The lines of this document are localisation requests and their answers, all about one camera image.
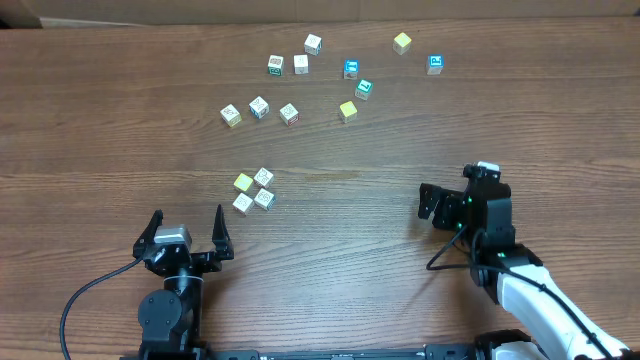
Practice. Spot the white I wooden block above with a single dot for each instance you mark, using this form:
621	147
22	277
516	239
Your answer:
264	178

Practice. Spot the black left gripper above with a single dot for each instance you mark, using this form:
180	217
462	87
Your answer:
201	258

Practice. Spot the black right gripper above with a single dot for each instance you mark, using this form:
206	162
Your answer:
451	209

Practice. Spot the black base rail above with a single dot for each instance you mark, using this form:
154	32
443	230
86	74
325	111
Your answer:
350	355

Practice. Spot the plain yellow-top wooden block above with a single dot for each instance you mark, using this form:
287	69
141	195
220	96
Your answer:
401	43

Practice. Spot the red-sided white wooden block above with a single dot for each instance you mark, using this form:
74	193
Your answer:
301	64

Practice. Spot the yellow-top bone wooden block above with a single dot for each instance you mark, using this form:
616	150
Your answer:
243	183

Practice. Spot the yellow S wooden block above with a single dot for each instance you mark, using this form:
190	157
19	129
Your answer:
231	115

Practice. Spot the green-top L wooden block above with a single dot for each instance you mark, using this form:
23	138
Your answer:
364	89

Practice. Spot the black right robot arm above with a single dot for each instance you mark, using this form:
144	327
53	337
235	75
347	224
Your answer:
512	275

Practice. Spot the blue-sided white wooden block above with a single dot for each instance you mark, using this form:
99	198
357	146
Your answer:
259	107

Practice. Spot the blue B wooden block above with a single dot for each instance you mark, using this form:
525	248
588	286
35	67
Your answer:
265	199

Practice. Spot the red P wooden block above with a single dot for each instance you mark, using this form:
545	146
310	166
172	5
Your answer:
289	114

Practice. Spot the blue-top P wooden block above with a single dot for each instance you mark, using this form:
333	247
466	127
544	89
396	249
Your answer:
435	64

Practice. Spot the green B wooden block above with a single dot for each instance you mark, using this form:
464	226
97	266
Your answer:
275	65

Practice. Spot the teal J wooden block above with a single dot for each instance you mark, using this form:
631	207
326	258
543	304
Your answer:
313	44

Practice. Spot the red-top C wooden block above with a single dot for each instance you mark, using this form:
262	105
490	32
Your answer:
243	204

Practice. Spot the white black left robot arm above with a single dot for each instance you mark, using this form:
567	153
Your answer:
170	317

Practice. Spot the yellow-top face wooden block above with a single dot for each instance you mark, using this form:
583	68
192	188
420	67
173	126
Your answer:
348	111

